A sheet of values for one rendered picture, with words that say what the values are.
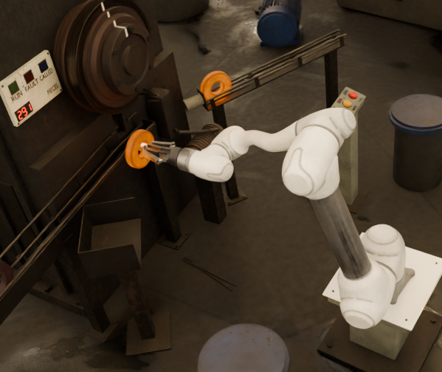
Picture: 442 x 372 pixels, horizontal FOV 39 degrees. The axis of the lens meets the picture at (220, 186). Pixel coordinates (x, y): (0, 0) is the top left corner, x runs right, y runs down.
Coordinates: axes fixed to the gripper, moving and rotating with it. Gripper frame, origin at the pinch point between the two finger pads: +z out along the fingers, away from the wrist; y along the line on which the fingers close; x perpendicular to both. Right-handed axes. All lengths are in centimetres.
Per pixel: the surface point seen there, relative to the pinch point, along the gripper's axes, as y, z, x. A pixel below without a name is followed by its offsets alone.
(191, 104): 53, 11, -17
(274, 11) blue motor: 219, 50, -54
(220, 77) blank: 68, 3, -9
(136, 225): -20.2, -7.7, -23.5
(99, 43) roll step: 7.7, 15.4, 38.9
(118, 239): -29.1, -4.9, -24.1
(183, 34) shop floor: 226, 139, -91
